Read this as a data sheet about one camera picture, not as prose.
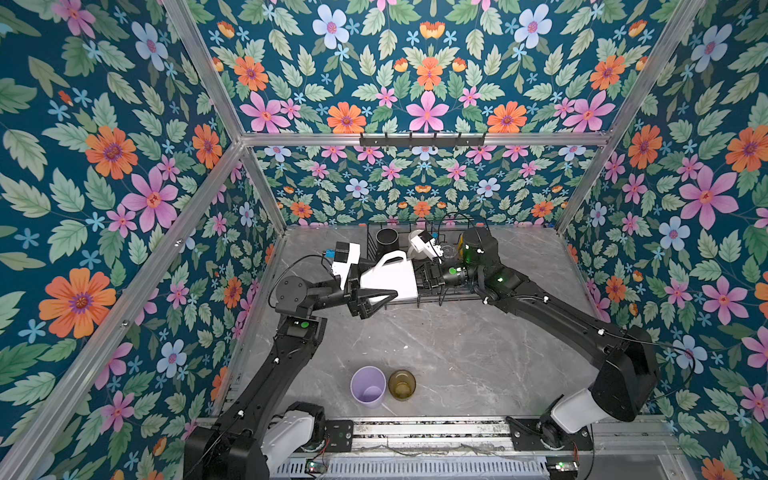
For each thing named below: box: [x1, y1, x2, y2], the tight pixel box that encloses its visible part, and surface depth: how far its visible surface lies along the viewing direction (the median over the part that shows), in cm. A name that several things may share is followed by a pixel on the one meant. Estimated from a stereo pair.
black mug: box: [375, 228, 399, 259], surface depth 104 cm
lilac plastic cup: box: [350, 365, 387, 409], surface depth 74 cm
